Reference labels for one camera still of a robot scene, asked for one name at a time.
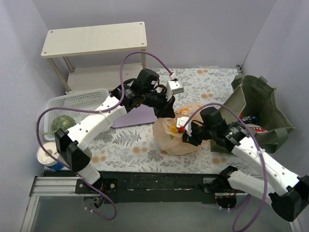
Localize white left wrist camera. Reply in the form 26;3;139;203
166;80;184;101

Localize purple plastic tray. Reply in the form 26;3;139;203
112;104;157;128

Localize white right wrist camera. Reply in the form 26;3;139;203
176;116;192;136

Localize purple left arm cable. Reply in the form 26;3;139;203
36;51;177;220

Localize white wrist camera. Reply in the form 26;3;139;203
176;116;192;136
166;80;184;101

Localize white perforated plastic basket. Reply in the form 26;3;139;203
41;88;109;141

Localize white two-tier shelf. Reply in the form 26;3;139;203
41;22;147;94

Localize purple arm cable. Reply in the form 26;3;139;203
183;103;268;232
36;51;177;220

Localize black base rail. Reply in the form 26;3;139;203
41;170;244;208

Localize colourful snack packet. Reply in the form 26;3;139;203
240;116;267;134

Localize aluminium frame rail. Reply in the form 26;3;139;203
20;175;85;232

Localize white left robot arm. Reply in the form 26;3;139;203
55;69;183;193

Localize green canvas tote bag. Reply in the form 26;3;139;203
224;74;295;154

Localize green melon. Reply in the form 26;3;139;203
51;115;76;131

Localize orange plastic grocery bag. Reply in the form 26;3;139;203
153;102;210;156

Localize floral patterned table mat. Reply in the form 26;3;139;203
86;67;256;175

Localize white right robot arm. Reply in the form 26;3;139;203
176;107;309;222

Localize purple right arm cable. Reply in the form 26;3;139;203
183;103;268;232

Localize white paper towel roll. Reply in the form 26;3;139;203
37;141;66;171

